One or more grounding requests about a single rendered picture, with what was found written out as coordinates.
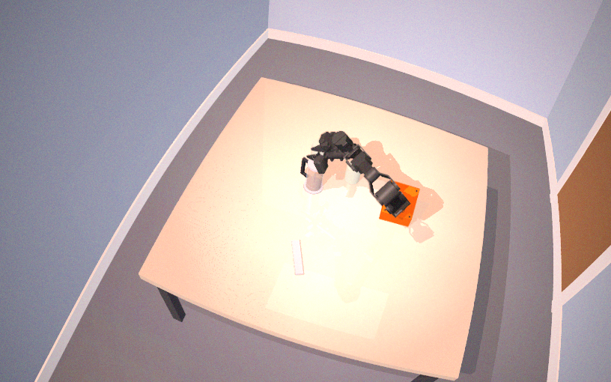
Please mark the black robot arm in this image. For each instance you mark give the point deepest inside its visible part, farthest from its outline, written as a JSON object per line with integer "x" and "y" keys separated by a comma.
{"x": 389, "y": 194}

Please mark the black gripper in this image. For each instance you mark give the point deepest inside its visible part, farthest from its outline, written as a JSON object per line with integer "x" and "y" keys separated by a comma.
{"x": 321, "y": 161}

